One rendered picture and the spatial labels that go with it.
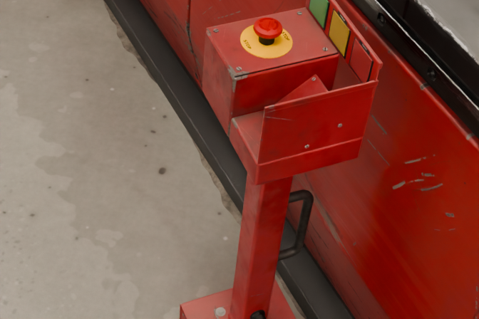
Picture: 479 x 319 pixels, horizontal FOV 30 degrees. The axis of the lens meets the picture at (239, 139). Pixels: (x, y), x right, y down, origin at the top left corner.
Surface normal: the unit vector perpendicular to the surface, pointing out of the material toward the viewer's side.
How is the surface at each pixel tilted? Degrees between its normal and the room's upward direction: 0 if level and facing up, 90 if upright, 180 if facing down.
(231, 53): 0
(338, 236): 85
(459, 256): 90
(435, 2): 0
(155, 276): 0
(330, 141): 90
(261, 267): 90
